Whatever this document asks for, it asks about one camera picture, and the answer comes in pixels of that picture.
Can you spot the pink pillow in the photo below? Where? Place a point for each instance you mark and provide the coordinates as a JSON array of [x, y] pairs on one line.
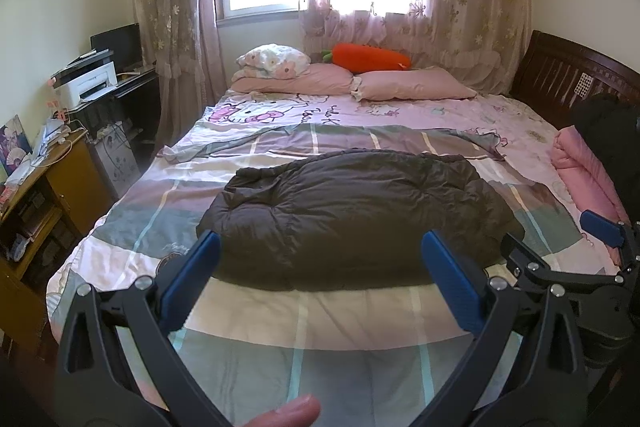
[[300, 81], [415, 84]]

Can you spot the white printer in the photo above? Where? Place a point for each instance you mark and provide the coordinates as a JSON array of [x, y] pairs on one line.
[[85, 87]]

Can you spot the person's left hand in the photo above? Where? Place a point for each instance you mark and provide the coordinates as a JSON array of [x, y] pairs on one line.
[[285, 413]]

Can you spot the pink cartoon bedsheet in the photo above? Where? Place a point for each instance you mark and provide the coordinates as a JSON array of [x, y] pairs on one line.
[[440, 117]]

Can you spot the plaid quilt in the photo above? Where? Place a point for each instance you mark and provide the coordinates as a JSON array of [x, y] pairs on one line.
[[300, 322]]

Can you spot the black monitor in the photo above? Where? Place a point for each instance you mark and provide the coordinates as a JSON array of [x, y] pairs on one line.
[[117, 44]]

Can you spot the black computer desk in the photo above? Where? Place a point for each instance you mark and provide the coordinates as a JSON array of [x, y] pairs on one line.
[[140, 97]]

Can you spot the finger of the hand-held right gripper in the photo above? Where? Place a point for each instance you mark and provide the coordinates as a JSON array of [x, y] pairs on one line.
[[602, 227], [530, 262]]

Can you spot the white patterned storage box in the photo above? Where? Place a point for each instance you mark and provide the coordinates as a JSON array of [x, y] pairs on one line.
[[117, 162]]

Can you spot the white sticker sheet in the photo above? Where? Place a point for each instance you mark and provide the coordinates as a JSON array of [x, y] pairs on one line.
[[583, 86]]

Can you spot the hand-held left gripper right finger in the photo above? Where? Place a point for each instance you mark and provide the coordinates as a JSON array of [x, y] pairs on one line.
[[450, 277]]

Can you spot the wall poster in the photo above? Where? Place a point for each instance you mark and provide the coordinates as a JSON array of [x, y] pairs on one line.
[[15, 144]]

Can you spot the dark clothes pile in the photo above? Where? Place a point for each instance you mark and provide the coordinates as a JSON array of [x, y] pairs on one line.
[[610, 132]]

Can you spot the white floral pillow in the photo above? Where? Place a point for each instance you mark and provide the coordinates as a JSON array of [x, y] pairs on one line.
[[272, 59]]

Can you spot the brown padded jacket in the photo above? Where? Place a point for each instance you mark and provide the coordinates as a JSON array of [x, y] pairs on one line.
[[350, 217]]

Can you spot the dark wooden headboard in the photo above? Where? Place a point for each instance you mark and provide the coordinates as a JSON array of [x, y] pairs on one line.
[[550, 72]]

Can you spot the orange carrot plush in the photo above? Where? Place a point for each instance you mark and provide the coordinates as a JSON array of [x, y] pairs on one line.
[[370, 57]]

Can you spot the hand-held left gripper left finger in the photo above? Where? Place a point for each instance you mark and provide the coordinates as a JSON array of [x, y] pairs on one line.
[[192, 272]]

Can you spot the pink folded blanket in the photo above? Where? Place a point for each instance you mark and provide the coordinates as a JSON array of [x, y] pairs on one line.
[[585, 167]]

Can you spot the pile of papers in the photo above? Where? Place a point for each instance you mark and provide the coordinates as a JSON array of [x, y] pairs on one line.
[[50, 139]]

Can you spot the yellow wooden cabinet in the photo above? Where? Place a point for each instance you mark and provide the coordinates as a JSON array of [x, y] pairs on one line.
[[75, 187]]

